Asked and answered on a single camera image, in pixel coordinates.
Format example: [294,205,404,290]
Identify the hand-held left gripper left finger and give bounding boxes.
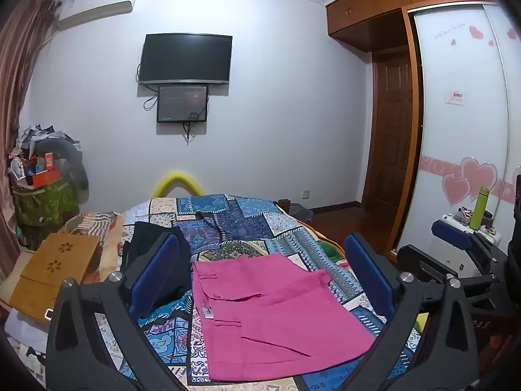
[46,231,192,391]

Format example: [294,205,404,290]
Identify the wooden overhead cabinet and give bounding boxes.
[326,0,493,53]

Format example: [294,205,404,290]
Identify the patchwork printed blanket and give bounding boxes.
[95,193,428,391]

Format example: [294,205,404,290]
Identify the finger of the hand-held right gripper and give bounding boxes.
[432,219,508,266]
[397,244,509,310]

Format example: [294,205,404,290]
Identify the striped orange bedsheet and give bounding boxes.
[61,211,125,282]

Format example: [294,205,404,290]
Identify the orange box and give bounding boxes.
[30,152,62,188]

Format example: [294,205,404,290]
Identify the pink pants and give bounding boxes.
[191,252,377,384]

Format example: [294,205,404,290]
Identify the white nightstand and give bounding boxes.
[431,210,505,282]

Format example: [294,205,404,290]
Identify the wooden folding table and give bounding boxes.
[9,233,101,323]

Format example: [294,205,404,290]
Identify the striped curtain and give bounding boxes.
[0,0,62,261]

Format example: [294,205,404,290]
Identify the pile of clothes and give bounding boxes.
[8,124,78,172]

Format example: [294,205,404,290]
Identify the green patterned basket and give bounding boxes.
[11,179,80,226]

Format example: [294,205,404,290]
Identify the black wall television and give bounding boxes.
[138,34,233,85]

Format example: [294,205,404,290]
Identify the white plastic bag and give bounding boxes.
[4,309,49,375]

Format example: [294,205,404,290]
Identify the white heart-print wardrobe door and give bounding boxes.
[397,2,521,261]

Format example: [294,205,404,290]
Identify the brown wooden door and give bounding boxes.
[362,55,414,229]

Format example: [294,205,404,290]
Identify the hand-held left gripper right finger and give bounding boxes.
[293,233,491,391]

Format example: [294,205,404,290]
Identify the white air conditioner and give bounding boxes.
[57,0,140,30]

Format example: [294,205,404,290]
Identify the green orange fleece blanket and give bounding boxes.
[315,238,345,263]

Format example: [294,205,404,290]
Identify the green bottle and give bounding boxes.
[469,186,489,231]

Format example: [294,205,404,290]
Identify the yellow foam tube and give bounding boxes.
[152,171,203,198]

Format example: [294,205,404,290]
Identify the dark red printed cloth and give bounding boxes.
[460,305,517,375]

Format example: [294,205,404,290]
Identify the small black monitor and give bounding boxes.
[157,85,209,123]

